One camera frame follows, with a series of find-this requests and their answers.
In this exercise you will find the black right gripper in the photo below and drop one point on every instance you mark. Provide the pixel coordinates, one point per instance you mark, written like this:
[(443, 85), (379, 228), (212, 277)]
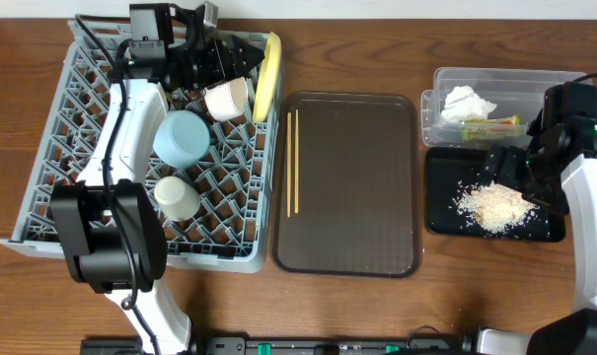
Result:
[(511, 157)]

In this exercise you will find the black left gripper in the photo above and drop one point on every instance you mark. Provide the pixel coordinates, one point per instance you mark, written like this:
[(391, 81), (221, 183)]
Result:
[(226, 59)]

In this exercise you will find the yellow round plate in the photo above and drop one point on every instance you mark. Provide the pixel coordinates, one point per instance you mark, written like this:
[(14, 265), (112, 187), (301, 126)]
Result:
[(268, 78)]

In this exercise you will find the green snack wrapper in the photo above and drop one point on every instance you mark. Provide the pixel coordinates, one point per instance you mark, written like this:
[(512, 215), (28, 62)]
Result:
[(490, 129)]

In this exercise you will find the white pink bowl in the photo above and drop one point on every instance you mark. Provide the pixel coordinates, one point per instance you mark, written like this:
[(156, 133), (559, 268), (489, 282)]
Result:
[(227, 100)]

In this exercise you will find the pile of rice scraps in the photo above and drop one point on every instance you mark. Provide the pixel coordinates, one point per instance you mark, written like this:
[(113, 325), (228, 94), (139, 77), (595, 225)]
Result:
[(494, 208)]

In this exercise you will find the wooden chopstick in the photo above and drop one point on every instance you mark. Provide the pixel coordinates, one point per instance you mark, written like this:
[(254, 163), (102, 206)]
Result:
[(288, 164), (296, 162)]

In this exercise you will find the white tissue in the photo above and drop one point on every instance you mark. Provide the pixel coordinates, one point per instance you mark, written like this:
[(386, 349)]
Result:
[(464, 104)]

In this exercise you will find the light blue bowl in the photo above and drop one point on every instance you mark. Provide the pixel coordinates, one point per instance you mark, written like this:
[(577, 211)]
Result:
[(182, 139)]

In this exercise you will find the cream white cup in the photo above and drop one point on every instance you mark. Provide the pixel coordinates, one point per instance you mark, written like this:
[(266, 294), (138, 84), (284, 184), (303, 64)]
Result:
[(177, 200)]

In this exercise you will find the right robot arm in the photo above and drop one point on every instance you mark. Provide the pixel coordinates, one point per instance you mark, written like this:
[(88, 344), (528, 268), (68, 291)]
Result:
[(565, 134)]

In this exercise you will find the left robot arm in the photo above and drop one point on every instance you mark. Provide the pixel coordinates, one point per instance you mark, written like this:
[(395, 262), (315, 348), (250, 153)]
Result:
[(110, 233)]

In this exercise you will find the clear plastic waste bin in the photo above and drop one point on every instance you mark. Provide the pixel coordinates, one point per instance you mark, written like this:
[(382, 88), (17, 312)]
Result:
[(515, 91)]

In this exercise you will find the black rectangular tray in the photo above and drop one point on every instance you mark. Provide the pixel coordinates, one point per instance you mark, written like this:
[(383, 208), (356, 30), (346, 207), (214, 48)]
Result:
[(452, 172)]

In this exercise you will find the grey plastic dish rack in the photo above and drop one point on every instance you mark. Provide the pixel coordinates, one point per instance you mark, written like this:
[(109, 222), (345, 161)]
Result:
[(235, 178)]

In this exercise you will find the dark brown serving tray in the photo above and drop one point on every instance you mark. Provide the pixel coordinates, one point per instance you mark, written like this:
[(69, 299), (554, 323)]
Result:
[(359, 189)]

